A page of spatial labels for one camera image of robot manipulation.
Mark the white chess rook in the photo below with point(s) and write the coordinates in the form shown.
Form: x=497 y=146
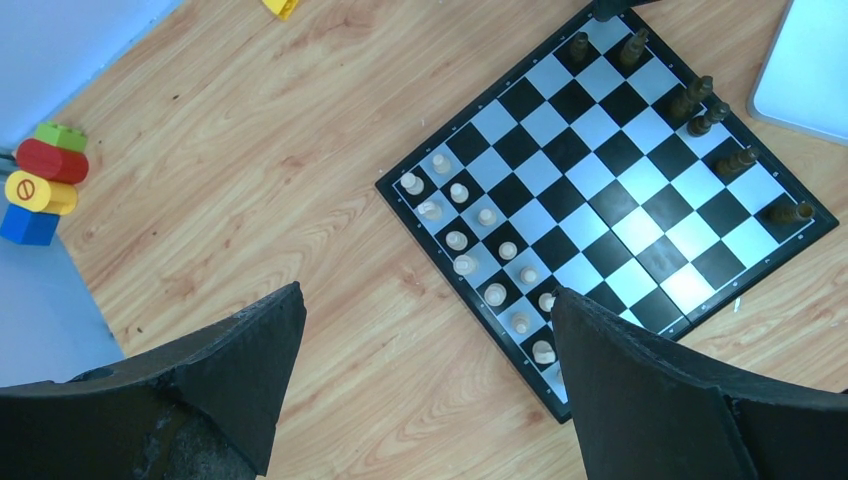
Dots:
x=412 y=184

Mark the red cylinder block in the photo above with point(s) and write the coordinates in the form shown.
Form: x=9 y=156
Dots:
x=51 y=162

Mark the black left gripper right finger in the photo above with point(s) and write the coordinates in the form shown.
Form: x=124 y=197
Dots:
x=645 y=407

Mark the black white chess board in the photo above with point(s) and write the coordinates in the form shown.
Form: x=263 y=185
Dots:
x=567 y=175

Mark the blue cube block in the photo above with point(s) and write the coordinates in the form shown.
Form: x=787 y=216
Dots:
x=25 y=227

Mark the brown chess piece crossed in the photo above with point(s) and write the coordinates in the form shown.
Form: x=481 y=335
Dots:
x=684 y=103

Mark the green lego brick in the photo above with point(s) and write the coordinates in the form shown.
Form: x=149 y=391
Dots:
x=61 y=136

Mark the white chess pawn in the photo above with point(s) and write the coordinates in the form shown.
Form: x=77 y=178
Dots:
x=441 y=164

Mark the brown pawn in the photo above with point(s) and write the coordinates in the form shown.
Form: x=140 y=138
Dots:
x=579 y=48

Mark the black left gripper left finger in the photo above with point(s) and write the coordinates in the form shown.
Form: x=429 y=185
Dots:
x=204 y=406

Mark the yellow triangle toy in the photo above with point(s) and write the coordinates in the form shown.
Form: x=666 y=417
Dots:
x=282 y=9

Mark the yellow cylinder block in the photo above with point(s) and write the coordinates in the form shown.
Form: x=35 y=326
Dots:
x=39 y=195

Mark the brown chess piece long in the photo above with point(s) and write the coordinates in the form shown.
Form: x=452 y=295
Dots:
x=702 y=124

